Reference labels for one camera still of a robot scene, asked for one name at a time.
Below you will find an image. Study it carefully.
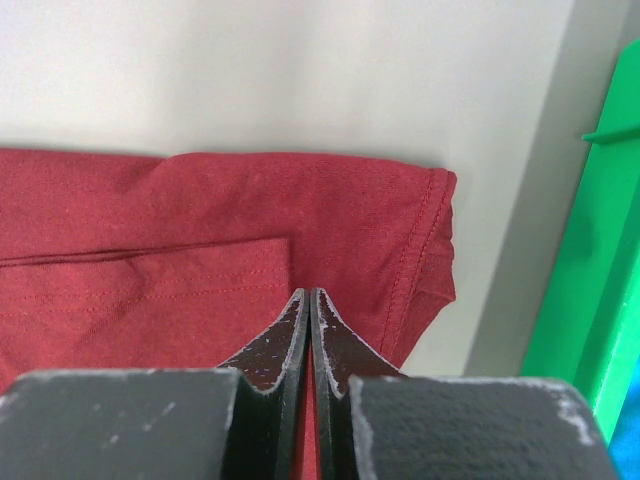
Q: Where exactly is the green plastic bin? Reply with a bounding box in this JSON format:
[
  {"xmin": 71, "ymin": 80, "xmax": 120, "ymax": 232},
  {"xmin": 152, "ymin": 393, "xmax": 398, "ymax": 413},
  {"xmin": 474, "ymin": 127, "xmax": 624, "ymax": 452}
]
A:
[{"xmin": 521, "ymin": 41, "xmax": 639, "ymax": 439}]

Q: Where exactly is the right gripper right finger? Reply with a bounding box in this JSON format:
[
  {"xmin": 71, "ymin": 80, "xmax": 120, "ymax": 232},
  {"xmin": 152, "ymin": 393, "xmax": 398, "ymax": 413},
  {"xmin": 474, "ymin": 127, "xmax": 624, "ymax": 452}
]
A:
[{"xmin": 309, "ymin": 289, "xmax": 618, "ymax": 479}]

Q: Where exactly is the dark maroon t-shirt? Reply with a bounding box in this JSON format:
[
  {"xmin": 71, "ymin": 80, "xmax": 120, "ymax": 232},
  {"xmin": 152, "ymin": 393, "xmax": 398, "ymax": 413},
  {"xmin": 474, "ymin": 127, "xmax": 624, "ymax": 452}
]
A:
[{"xmin": 1, "ymin": 148, "xmax": 457, "ymax": 479}]

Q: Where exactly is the blue t-shirt in bin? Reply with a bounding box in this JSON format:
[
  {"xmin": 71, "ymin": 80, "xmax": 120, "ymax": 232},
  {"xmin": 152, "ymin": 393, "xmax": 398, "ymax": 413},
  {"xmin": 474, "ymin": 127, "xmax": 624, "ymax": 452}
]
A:
[{"xmin": 609, "ymin": 418, "xmax": 640, "ymax": 480}]

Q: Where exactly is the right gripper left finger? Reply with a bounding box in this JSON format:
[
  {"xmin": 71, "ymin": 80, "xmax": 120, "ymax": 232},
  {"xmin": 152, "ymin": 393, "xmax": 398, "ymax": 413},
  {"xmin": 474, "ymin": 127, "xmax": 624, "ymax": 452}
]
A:
[{"xmin": 1, "ymin": 289, "xmax": 307, "ymax": 479}]

